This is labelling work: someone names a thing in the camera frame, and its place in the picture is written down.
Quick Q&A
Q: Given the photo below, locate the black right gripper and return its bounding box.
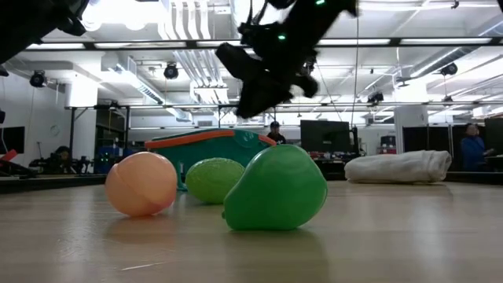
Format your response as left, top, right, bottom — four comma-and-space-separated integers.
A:
215, 21, 320, 119

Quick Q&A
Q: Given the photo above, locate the person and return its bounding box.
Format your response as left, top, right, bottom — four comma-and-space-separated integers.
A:
460, 123, 494, 172
53, 145, 75, 175
266, 120, 288, 145

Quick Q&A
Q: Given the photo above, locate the teal basket with orange rim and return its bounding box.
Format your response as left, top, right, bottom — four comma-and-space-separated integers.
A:
144, 128, 278, 193

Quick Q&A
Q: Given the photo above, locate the black monitor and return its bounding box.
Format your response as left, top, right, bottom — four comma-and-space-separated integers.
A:
299, 119, 351, 154

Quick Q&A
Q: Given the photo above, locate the lime green toy fruit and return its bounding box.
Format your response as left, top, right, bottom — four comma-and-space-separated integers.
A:
185, 157, 246, 205

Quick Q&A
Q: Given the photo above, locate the green toy pear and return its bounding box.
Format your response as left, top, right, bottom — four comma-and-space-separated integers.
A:
222, 144, 329, 232

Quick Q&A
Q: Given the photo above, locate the orange toy peach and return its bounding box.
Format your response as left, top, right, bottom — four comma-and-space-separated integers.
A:
105, 151, 178, 218

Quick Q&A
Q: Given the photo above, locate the folded white cloth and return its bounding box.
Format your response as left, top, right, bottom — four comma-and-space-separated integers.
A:
343, 149, 453, 185

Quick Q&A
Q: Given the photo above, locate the black aluminium frame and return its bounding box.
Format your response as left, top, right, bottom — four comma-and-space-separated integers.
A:
23, 36, 503, 51

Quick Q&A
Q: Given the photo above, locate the black wall screen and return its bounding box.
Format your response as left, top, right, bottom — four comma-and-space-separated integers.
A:
0, 126, 26, 155

